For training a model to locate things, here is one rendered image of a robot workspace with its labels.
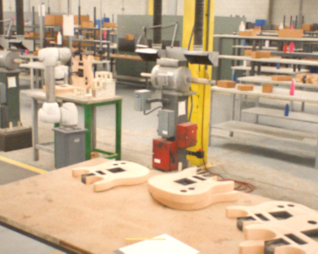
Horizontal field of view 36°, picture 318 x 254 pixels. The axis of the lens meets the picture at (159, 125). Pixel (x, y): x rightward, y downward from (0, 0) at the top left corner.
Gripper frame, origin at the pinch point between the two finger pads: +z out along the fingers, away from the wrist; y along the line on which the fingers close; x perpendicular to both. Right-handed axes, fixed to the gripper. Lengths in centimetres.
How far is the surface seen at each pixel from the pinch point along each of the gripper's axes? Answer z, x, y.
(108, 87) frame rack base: 30.5, -18.0, 13.7
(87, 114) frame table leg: -12, -44, 27
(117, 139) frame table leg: 38, -81, 23
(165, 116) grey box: 10, -34, 127
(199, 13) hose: 33, 70, 146
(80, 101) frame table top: -14.0, -30.3, 16.8
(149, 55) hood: 41, 24, 71
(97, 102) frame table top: 2.6, -31.6, 26.9
